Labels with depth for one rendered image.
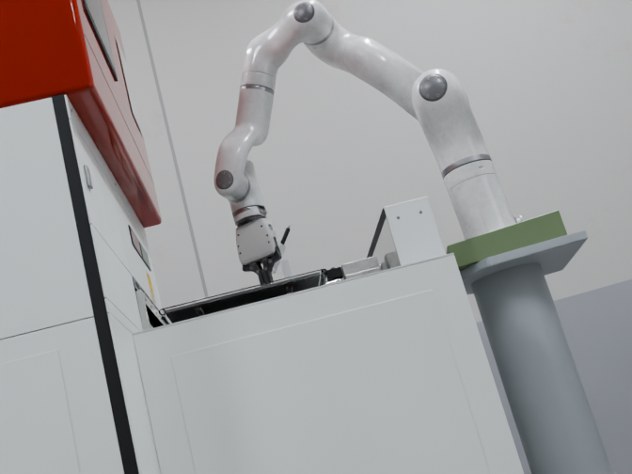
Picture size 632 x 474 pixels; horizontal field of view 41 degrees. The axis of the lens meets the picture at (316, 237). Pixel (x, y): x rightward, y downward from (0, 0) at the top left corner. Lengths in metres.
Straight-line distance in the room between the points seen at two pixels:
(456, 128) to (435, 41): 1.93
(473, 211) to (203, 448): 0.80
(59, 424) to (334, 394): 0.49
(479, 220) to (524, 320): 0.24
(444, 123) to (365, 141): 1.75
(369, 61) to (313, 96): 1.71
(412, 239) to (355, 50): 0.60
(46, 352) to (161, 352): 0.25
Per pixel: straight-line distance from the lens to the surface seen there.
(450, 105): 1.93
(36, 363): 1.41
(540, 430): 1.84
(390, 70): 2.07
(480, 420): 1.58
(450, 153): 1.95
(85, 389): 1.39
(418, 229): 1.69
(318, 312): 1.57
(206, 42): 3.99
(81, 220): 1.45
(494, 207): 1.91
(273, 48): 2.18
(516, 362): 1.84
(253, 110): 2.15
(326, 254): 3.54
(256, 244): 2.08
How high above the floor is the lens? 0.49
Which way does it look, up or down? 15 degrees up
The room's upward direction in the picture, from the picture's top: 15 degrees counter-clockwise
